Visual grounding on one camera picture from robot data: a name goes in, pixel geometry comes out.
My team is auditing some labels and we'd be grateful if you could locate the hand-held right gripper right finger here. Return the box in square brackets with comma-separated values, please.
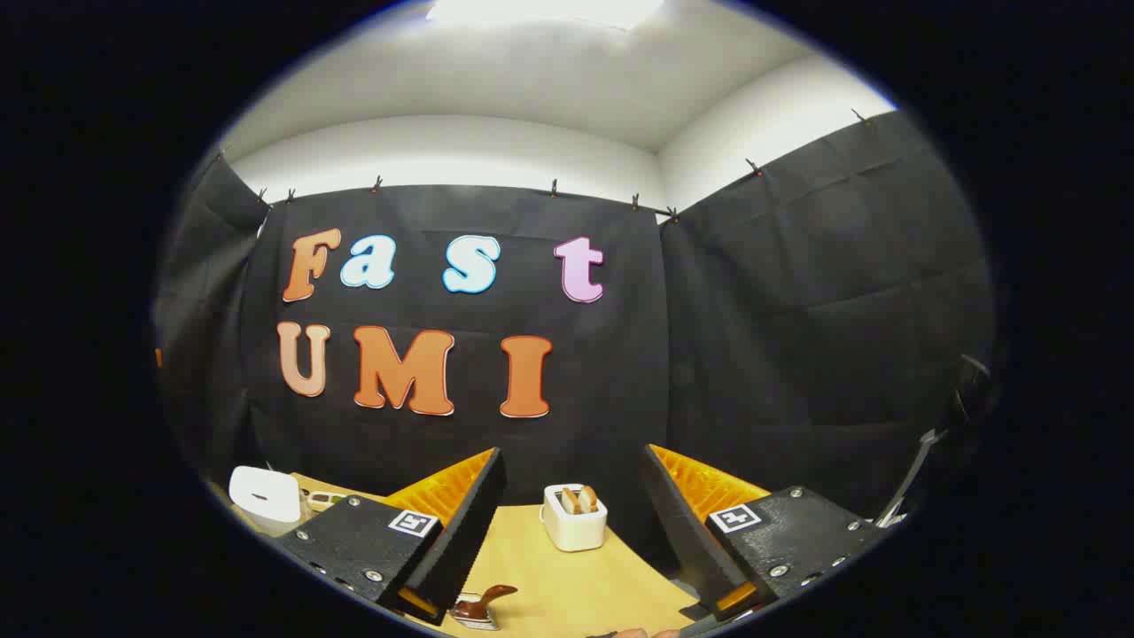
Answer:
[641, 444, 889, 621]

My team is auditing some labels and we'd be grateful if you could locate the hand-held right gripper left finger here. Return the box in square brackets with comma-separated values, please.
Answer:
[276, 447, 508, 626]

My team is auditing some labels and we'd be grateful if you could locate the brown wooden spoon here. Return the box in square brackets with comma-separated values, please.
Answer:
[455, 584, 519, 621]

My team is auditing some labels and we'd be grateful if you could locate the white rice cooker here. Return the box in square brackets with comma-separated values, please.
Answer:
[229, 466, 303, 534]

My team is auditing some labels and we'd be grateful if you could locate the white toaster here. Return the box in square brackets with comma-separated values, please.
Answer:
[542, 484, 610, 553]

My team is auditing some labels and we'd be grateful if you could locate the row of small cloth clips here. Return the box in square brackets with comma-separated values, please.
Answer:
[255, 108, 871, 224]

